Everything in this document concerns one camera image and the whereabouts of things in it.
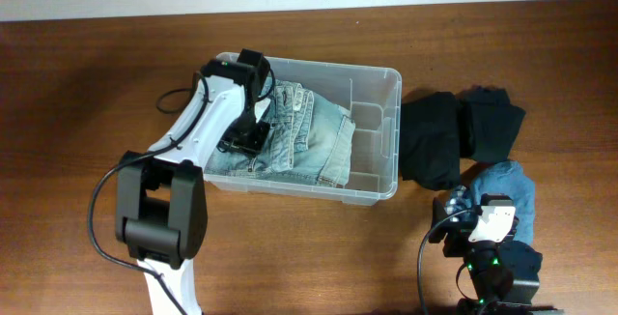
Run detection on light blue jeans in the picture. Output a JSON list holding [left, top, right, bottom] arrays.
[[205, 78, 355, 187]]

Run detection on blue cloth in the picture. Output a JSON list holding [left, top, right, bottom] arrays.
[[445, 160, 536, 245]]

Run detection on black garment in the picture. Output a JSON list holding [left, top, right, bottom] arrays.
[[399, 92, 461, 191], [458, 87, 526, 163]]

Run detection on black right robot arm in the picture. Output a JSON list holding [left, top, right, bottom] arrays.
[[422, 194, 565, 315]]

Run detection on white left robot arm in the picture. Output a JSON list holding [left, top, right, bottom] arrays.
[[115, 49, 272, 314]]

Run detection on clear plastic storage bin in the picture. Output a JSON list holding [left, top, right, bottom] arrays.
[[204, 57, 402, 206]]

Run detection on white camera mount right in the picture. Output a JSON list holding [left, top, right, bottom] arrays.
[[468, 194, 516, 243]]

